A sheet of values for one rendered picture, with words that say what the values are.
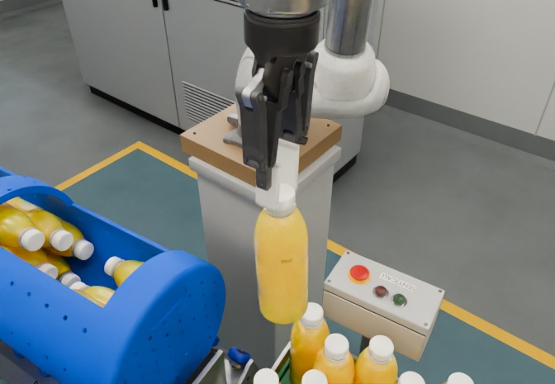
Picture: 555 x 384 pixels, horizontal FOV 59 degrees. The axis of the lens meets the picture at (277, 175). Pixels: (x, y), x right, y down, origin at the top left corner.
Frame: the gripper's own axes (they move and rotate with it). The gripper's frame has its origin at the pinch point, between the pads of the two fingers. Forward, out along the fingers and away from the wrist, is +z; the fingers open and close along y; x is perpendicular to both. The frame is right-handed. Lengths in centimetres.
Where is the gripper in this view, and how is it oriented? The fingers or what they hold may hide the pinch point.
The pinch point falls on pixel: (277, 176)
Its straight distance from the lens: 59.3
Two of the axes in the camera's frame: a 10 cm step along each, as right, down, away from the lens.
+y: -5.1, 4.9, -7.0
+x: 8.6, 3.2, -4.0
